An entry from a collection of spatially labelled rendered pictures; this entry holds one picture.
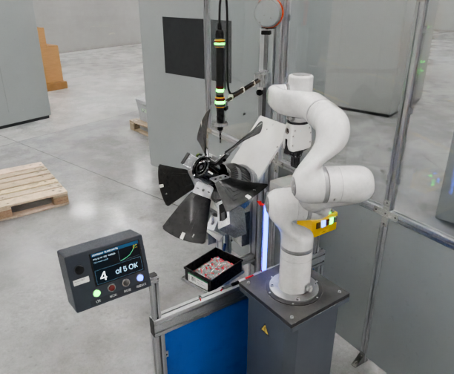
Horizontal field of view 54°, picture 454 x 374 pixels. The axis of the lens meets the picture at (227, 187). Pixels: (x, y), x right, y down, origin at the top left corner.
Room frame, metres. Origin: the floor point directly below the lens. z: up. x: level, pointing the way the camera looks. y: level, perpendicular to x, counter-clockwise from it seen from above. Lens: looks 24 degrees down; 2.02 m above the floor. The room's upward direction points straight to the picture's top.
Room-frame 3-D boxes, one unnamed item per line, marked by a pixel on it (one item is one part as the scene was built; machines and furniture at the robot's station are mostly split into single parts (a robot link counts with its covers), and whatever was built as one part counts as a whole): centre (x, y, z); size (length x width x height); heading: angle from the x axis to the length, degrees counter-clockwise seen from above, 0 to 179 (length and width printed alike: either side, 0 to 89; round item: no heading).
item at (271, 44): (2.63, -0.23, 0.90); 0.08 x 0.06 x 1.80; 69
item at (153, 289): (1.37, 0.27, 0.96); 0.03 x 0.03 x 0.20; 34
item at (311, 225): (1.82, -0.41, 1.02); 0.16 x 0.10 x 0.11; 124
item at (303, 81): (1.54, -0.25, 1.68); 0.09 x 0.08 x 0.13; 96
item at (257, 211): (2.26, -0.17, 0.58); 0.09 x 0.05 x 1.15; 34
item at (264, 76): (2.54, -0.20, 1.54); 0.10 x 0.07 x 0.09; 159
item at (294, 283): (1.43, -0.26, 1.04); 0.19 x 0.19 x 0.18
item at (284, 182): (2.44, -0.35, 0.92); 0.17 x 0.16 x 0.11; 124
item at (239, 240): (2.33, -0.12, 0.73); 0.15 x 0.09 x 0.22; 124
